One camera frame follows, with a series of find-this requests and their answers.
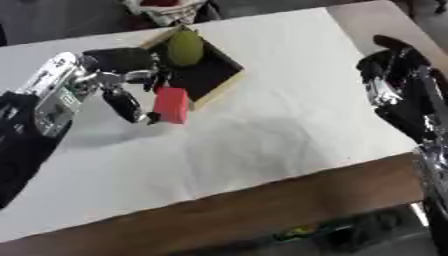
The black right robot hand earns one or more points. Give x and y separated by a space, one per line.
402 83

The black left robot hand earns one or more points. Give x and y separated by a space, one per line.
122 100

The red rectangular block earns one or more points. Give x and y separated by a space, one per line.
172 105

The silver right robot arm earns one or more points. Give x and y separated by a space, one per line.
434 186

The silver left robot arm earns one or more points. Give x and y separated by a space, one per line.
52 96

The tan cardboard box black inside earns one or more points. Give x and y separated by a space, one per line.
204 68

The green toy pear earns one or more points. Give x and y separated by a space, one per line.
185 48

